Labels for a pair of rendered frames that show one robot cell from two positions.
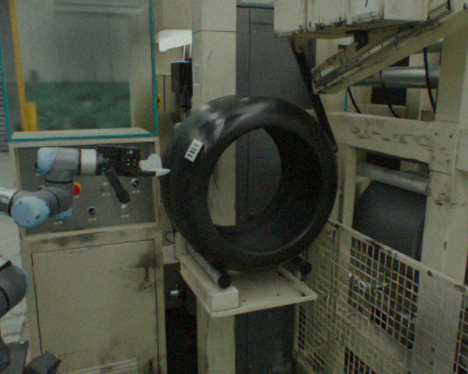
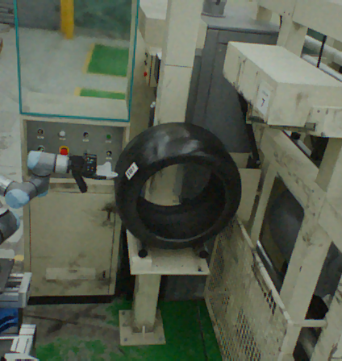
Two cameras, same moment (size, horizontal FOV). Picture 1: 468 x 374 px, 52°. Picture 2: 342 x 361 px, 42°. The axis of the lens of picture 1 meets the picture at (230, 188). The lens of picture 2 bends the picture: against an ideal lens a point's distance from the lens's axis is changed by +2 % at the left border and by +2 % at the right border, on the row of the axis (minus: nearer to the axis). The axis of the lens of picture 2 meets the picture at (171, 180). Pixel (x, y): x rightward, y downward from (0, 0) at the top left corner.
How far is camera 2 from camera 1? 0.72 m
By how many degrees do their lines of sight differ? 17
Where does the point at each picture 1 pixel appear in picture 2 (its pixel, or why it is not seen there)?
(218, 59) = (174, 86)
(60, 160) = (41, 163)
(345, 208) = (260, 205)
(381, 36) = not seen: hidden behind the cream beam
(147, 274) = (109, 216)
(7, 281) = (4, 224)
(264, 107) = (187, 148)
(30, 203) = (16, 196)
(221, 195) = (164, 181)
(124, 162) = (85, 168)
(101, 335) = (72, 249)
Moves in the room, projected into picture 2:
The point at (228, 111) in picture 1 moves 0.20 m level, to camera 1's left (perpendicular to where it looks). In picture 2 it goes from (160, 147) to (113, 137)
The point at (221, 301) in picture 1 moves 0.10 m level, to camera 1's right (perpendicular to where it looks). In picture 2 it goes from (138, 265) to (160, 271)
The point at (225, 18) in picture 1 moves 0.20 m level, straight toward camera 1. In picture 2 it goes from (184, 56) to (175, 66)
